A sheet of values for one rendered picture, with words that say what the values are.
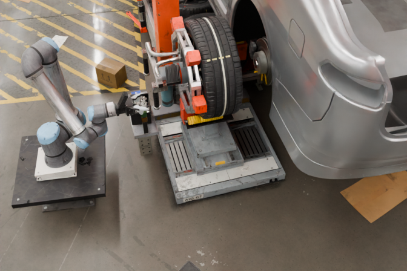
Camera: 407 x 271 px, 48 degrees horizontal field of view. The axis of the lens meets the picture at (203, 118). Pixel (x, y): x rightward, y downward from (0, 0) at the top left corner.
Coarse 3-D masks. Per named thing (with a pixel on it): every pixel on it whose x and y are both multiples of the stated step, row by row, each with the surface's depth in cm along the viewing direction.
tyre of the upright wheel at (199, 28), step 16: (192, 32) 284; (208, 32) 279; (224, 32) 281; (208, 48) 275; (224, 48) 276; (208, 64) 273; (224, 64) 275; (240, 64) 278; (208, 80) 274; (240, 80) 280; (208, 96) 280; (224, 96) 282; (240, 96) 286; (208, 112) 290
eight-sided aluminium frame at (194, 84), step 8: (176, 32) 289; (184, 32) 289; (176, 40) 312; (184, 48) 277; (192, 48) 277; (184, 56) 278; (192, 80) 277; (184, 88) 327; (192, 88) 278; (200, 88) 280; (184, 96) 321; (192, 96) 283; (184, 104) 317; (192, 112) 293
